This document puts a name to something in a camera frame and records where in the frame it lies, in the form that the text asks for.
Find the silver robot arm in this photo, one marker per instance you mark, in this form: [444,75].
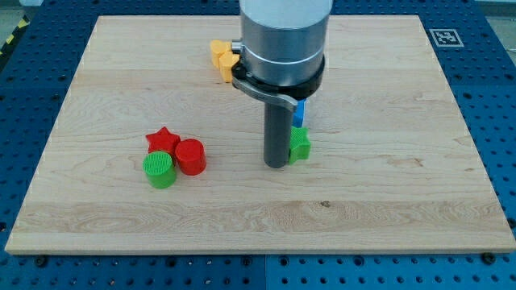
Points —
[283,40]

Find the green star block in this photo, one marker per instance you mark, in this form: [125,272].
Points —
[300,144]

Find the red star block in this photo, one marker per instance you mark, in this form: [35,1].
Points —
[163,140]

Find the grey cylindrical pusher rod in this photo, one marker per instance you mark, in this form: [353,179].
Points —
[277,130]

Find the blue block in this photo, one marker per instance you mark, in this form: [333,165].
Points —
[299,114]

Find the black clamp with lever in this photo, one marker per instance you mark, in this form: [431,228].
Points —
[284,96]

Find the red cylinder block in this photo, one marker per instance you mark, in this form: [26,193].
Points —
[190,155]

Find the yellow heart block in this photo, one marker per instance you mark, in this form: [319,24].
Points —
[223,58]

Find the green cylinder block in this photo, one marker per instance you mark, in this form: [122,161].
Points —
[159,169]

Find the white fiducial marker tag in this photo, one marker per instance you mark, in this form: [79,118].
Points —
[446,38]

